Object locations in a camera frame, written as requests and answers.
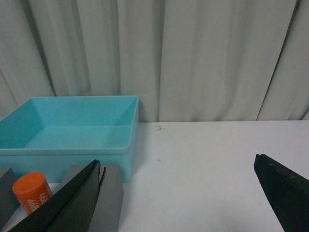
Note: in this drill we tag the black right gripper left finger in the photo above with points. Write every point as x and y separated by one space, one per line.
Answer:
71 208

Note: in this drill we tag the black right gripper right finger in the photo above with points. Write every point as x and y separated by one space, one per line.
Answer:
286 191

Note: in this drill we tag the gray cube with square recess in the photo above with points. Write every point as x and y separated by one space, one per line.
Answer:
108 208

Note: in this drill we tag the orange cylinder with white numbers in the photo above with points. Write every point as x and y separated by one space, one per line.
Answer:
32 191

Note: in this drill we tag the gray cube with round hole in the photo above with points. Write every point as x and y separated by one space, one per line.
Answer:
8 201

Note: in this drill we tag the light blue plastic box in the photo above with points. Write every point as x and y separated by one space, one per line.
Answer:
50 134

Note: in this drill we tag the white pleated curtain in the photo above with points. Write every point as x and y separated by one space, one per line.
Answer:
187 60

